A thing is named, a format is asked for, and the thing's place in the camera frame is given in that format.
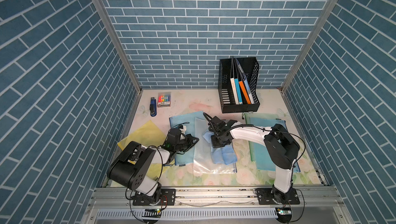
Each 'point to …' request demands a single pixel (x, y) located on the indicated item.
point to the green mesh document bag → (261, 115)
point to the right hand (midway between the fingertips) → (215, 145)
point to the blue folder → (245, 80)
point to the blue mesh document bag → (187, 157)
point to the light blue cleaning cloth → (224, 155)
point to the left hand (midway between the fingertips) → (202, 140)
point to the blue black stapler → (153, 107)
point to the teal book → (238, 90)
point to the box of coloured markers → (164, 99)
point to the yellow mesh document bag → (149, 134)
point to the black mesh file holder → (250, 67)
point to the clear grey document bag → (202, 162)
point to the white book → (235, 93)
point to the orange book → (248, 102)
